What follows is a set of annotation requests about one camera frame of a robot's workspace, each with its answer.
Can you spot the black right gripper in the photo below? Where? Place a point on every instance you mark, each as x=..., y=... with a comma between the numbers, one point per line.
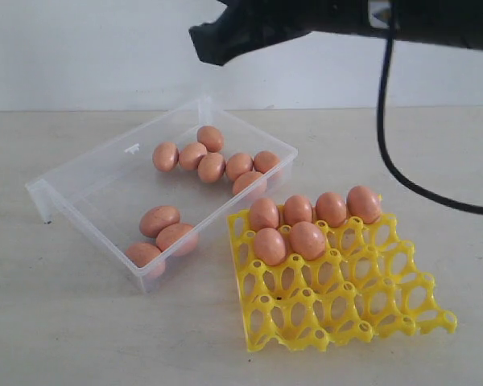
x=248, y=26

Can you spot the brown egg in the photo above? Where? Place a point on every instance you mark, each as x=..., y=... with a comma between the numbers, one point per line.
x=269, y=246
x=297, y=208
x=173, y=233
x=364, y=203
x=157, y=219
x=211, y=137
x=211, y=168
x=143, y=253
x=191, y=155
x=331, y=208
x=245, y=180
x=263, y=213
x=165, y=156
x=265, y=160
x=237, y=165
x=307, y=240

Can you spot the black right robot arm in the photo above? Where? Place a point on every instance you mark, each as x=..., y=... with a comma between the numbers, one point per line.
x=446, y=23

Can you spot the clear plastic bin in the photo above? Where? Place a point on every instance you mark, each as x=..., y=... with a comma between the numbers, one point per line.
x=106, y=191

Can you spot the yellow plastic egg tray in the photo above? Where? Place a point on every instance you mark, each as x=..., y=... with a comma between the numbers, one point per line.
x=365, y=286

